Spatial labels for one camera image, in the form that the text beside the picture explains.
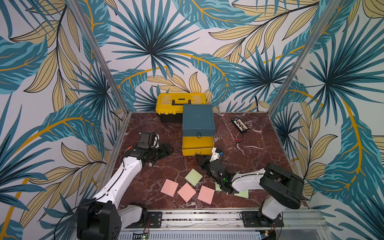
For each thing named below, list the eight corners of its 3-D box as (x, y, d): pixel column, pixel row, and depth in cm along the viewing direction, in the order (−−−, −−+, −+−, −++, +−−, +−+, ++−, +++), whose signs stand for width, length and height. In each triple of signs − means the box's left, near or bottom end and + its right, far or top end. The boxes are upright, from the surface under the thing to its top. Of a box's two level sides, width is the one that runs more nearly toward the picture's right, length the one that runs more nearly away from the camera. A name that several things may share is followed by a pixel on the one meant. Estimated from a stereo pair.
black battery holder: (241, 134, 110) (242, 132, 108) (230, 120, 118) (231, 118, 116) (248, 131, 112) (249, 129, 110) (237, 118, 120) (238, 116, 118)
